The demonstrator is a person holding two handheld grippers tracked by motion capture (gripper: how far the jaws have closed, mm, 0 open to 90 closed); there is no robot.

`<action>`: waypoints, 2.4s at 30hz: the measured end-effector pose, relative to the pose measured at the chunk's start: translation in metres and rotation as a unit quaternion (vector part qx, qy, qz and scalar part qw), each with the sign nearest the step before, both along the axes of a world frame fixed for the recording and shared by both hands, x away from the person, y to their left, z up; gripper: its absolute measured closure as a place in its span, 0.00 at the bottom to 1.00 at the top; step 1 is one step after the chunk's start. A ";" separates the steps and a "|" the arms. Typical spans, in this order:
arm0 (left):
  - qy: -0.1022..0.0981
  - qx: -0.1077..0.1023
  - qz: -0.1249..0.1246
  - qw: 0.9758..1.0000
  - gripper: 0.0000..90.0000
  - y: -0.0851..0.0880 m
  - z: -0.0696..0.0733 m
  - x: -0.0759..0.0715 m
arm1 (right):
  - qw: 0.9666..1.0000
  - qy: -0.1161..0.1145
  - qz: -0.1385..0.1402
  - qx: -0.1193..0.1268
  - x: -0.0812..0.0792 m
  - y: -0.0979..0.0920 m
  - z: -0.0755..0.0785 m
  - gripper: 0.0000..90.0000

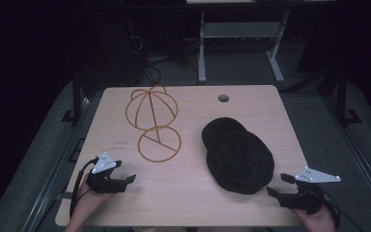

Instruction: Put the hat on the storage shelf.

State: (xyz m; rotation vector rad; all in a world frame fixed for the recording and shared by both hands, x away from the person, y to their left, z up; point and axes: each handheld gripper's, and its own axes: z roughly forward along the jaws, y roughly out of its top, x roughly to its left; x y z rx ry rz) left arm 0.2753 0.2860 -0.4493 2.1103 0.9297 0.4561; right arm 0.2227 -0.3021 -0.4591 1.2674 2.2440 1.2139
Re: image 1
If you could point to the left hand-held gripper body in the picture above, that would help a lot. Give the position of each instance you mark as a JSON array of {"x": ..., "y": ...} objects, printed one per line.
[{"x": 104, "y": 164}]

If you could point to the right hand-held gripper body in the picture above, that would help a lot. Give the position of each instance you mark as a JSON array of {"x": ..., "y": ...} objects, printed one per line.
[{"x": 306, "y": 198}]

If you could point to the black hat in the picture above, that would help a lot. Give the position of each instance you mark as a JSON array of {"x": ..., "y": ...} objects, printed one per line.
[{"x": 238, "y": 161}]

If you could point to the person's right hand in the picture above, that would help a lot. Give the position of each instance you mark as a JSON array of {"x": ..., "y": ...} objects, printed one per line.
[{"x": 319, "y": 222}]

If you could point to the person's left hand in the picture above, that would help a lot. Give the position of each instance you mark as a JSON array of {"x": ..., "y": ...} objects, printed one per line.
[{"x": 88, "y": 203}]

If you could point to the aluminium rail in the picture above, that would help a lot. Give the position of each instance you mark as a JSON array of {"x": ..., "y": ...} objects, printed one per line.
[
  {"x": 53, "y": 180},
  {"x": 360, "y": 154}
]

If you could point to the black metal post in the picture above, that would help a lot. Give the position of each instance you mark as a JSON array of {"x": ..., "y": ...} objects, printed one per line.
[
  {"x": 76, "y": 100},
  {"x": 342, "y": 96}
]

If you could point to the grey metal desk frame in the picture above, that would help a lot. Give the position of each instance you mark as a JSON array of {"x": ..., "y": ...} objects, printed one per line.
[{"x": 241, "y": 30}]

